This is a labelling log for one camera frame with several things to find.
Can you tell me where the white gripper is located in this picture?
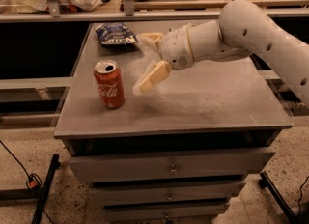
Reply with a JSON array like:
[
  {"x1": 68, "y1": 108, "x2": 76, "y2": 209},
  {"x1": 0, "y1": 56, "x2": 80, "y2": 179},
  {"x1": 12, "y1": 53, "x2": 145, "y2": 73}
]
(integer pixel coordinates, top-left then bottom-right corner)
[{"x1": 132, "y1": 26, "x2": 194, "y2": 95}]

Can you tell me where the orange Coca-Cola can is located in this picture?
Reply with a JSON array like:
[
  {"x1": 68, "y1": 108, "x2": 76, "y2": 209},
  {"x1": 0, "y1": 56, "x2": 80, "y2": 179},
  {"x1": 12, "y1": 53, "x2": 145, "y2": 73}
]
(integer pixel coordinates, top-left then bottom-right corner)
[{"x1": 94, "y1": 60, "x2": 125, "y2": 109}]

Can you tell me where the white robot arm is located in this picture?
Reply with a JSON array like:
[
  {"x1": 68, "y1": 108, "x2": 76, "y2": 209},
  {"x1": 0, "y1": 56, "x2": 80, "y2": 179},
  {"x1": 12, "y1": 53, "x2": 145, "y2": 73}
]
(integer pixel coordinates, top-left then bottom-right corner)
[{"x1": 133, "y1": 0, "x2": 309, "y2": 106}]

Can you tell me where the blue chip bag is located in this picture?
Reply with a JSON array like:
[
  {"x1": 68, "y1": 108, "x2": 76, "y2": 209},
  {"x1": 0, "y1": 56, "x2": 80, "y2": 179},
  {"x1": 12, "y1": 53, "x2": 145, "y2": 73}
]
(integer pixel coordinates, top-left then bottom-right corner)
[{"x1": 96, "y1": 23, "x2": 138, "y2": 46}]

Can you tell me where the grey drawer cabinet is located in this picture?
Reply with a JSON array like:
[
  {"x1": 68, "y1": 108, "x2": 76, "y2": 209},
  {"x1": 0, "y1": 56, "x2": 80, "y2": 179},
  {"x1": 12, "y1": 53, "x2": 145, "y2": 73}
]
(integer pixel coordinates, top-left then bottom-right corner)
[{"x1": 54, "y1": 32, "x2": 292, "y2": 224}]

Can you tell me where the top grey drawer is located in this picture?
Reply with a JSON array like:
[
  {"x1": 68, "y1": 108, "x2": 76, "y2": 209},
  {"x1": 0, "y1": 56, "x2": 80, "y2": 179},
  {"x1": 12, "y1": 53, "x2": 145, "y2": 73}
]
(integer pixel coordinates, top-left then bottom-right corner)
[{"x1": 69, "y1": 148, "x2": 274, "y2": 183}]

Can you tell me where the grey drawer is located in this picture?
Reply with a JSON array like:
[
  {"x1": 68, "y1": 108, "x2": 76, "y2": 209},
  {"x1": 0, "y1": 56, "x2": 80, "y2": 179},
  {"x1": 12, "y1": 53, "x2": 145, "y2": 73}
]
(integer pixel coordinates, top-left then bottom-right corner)
[
  {"x1": 89, "y1": 180, "x2": 245, "y2": 206},
  {"x1": 102, "y1": 202, "x2": 229, "y2": 222},
  {"x1": 69, "y1": 148, "x2": 274, "y2": 183}
]

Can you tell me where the middle grey drawer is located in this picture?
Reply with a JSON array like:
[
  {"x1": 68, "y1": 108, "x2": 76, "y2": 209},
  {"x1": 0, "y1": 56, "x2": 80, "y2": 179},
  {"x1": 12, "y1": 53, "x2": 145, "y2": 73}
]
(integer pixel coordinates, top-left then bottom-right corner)
[{"x1": 89, "y1": 180, "x2": 245, "y2": 206}]

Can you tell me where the black floor bar left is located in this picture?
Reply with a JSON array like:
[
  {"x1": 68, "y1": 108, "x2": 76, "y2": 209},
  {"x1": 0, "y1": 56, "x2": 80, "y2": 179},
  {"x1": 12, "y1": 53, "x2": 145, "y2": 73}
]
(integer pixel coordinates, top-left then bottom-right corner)
[{"x1": 31, "y1": 154, "x2": 61, "y2": 224}]

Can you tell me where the black floor bar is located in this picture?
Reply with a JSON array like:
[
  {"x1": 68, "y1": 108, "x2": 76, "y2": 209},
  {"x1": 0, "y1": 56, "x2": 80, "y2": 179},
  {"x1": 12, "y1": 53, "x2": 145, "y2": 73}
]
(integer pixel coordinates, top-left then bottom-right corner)
[
  {"x1": 31, "y1": 154, "x2": 61, "y2": 224},
  {"x1": 259, "y1": 172, "x2": 298, "y2": 224}
]

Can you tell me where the bottom grey drawer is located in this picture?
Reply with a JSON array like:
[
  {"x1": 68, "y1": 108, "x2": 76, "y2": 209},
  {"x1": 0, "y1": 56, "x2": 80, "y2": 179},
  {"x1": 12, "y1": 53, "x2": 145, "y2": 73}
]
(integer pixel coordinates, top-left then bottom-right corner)
[{"x1": 102, "y1": 202, "x2": 229, "y2": 222}]

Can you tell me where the black floor bar right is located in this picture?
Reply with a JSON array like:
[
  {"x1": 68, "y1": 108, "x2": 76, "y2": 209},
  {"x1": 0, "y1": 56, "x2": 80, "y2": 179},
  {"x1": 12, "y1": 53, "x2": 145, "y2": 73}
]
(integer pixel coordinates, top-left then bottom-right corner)
[{"x1": 259, "y1": 172, "x2": 298, "y2": 224}]

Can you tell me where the black cable with orange plug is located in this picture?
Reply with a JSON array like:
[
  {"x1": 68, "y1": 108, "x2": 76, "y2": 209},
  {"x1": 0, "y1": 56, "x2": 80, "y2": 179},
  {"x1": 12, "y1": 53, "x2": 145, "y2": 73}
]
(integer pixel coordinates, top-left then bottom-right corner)
[{"x1": 0, "y1": 140, "x2": 56, "y2": 224}]

